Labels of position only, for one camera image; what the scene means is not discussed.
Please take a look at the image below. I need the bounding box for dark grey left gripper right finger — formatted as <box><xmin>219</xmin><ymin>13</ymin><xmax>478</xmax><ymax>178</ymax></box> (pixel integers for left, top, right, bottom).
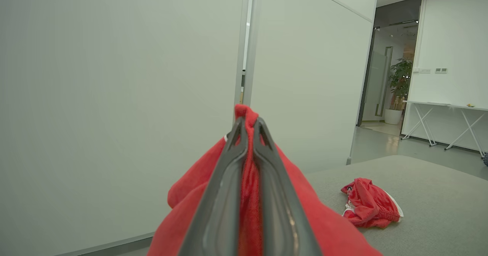
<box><xmin>252</xmin><ymin>117</ymin><xmax>323</xmax><ymax>256</ymax></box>

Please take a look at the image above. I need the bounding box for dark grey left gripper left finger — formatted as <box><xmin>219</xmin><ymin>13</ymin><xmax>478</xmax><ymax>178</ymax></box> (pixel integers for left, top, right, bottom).
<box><xmin>178</xmin><ymin>117</ymin><xmax>249</xmax><ymax>256</ymax></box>

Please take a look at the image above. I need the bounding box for plain red garment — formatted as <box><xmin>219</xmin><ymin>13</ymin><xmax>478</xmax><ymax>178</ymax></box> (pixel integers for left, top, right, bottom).
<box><xmin>147</xmin><ymin>104</ymin><xmax>384</xmax><ymax>256</ymax></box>

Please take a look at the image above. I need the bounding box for red garment with white trim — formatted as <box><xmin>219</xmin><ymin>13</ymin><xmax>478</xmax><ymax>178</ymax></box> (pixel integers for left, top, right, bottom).
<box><xmin>340</xmin><ymin>177</ymin><xmax>404</xmax><ymax>229</ymax></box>

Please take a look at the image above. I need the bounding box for grey fabric sofa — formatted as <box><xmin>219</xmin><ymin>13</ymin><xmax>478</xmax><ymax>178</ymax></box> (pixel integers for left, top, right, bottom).
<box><xmin>304</xmin><ymin>155</ymin><xmax>488</xmax><ymax>256</ymax></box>

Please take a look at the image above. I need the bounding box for white partition panel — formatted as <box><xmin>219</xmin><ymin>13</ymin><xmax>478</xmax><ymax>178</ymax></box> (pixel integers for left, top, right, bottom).
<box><xmin>0</xmin><ymin>0</ymin><xmax>250</xmax><ymax>256</ymax></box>
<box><xmin>244</xmin><ymin>0</ymin><xmax>380</xmax><ymax>175</ymax></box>

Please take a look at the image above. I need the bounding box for frosted glass door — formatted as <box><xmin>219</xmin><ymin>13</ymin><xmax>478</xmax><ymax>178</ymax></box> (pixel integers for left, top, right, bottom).
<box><xmin>361</xmin><ymin>46</ymin><xmax>393</xmax><ymax>122</ymax></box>

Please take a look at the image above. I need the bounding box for green potted plant white pot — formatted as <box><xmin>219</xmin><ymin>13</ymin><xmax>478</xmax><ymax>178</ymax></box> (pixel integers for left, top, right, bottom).
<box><xmin>384</xmin><ymin>58</ymin><xmax>414</xmax><ymax>125</ymax></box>

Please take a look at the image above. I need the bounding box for white folding table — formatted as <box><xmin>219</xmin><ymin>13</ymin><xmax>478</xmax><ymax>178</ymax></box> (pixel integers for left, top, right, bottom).
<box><xmin>400</xmin><ymin>100</ymin><xmax>488</xmax><ymax>158</ymax></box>

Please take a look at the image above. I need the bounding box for grey metal partition post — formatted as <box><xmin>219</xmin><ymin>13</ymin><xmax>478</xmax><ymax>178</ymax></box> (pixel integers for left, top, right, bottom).
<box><xmin>233</xmin><ymin>0</ymin><xmax>255</xmax><ymax>108</ymax></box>

